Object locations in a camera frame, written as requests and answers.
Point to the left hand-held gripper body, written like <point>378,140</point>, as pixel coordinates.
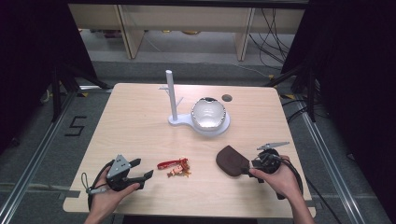
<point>119,169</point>

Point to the dark curtain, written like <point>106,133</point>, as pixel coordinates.
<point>358,77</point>
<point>31,62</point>

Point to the round dark table grommet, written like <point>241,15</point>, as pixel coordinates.
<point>227,98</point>

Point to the black metal stand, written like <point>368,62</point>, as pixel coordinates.
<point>311,93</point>
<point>56,93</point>

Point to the brown leather pouch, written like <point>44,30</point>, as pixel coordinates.
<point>232,160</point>

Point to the person's right hand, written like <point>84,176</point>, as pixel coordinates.
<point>281,180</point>

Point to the silver rimmed white bowl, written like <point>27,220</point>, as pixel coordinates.
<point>208,114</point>

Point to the person's left hand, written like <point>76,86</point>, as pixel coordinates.
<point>106,196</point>

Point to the aluminium floor rail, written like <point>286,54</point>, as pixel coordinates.
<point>34,158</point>
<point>330,161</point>

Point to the light wooden cabinet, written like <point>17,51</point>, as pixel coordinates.
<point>186,18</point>

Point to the white stand with pole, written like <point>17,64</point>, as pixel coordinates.
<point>171,93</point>

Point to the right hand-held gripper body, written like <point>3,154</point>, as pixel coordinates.
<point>268,160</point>

